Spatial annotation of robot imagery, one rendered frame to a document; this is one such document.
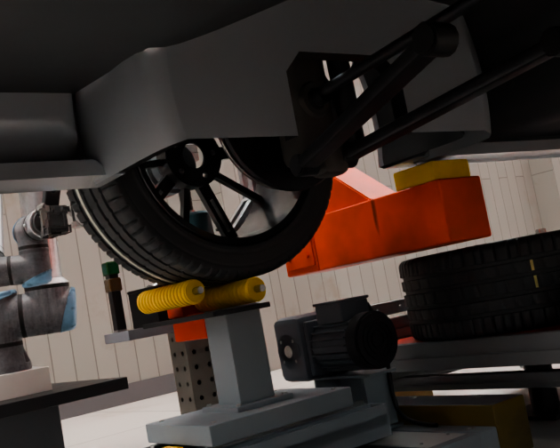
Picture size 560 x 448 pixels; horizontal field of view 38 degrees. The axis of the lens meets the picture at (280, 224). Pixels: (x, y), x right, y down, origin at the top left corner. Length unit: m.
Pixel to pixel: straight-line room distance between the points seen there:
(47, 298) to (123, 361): 2.46
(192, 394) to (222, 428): 0.76
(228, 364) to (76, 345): 3.26
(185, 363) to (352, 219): 0.69
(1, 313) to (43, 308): 0.13
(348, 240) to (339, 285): 4.11
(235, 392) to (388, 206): 0.64
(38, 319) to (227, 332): 1.08
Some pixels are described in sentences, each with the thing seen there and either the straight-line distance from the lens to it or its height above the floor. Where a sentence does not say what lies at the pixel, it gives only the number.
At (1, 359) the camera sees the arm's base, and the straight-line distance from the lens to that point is 2.86.
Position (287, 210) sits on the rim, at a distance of 1.99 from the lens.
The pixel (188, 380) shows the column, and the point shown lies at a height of 0.27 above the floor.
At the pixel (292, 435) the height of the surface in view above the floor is 0.16.
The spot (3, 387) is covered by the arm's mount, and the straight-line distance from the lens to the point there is 2.83.
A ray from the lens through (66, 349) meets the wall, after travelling 5.10.
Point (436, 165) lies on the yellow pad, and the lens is 2.07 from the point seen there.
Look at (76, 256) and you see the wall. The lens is 5.19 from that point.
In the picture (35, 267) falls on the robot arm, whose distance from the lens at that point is 2.56.
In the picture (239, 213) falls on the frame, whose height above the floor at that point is 0.71.
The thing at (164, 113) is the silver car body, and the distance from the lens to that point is 1.36.
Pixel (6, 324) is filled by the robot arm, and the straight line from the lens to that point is 2.86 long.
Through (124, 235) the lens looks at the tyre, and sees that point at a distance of 1.81.
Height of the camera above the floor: 0.45
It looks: 5 degrees up
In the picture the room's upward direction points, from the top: 10 degrees counter-clockwise
